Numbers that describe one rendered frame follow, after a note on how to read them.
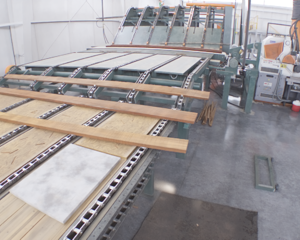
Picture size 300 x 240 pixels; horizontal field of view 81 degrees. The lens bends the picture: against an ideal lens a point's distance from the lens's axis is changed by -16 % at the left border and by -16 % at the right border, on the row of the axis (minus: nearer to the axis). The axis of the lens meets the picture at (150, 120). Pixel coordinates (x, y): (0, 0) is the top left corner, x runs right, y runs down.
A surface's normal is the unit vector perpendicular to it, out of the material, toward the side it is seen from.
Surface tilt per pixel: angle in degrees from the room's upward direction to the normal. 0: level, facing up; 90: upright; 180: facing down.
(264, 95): 90
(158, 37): 47
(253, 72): 90
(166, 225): 0
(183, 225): 0
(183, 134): 90
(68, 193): 0
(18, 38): 90
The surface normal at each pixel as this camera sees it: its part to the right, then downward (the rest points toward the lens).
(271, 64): -0.37, 0.40
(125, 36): -0.27, -0.33
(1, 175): 0.00, -0.90
